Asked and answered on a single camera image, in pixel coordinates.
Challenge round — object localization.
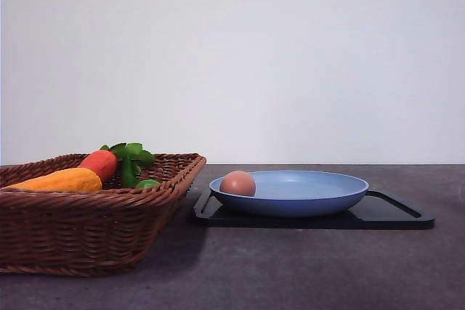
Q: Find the blue plate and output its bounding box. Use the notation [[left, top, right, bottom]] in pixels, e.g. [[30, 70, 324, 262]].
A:
[[209, 170, 369, 217]]

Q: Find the brown egg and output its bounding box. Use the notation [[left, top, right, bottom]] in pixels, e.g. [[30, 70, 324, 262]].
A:
[[219, 171, 256, 196]]

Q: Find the brown wicker basket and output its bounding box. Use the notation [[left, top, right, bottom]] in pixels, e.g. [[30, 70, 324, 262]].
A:
[[0, 153, 206, 277]]

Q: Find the black serving tray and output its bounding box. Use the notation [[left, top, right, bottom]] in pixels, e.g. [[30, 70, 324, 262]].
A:
[[194, 190, 436, 229]]

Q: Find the green toy pepper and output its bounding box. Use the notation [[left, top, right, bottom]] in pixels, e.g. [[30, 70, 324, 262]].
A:
[[101, 142, 160, 189]]

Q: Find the red-orange toy carrot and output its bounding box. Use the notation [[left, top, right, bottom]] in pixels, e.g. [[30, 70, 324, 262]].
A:
[[78, 145, 117, 182]]

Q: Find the yellow-orange toy vegetable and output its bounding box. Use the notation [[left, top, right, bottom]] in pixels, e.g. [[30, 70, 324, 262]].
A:
[[2, 168, 102, 192]]

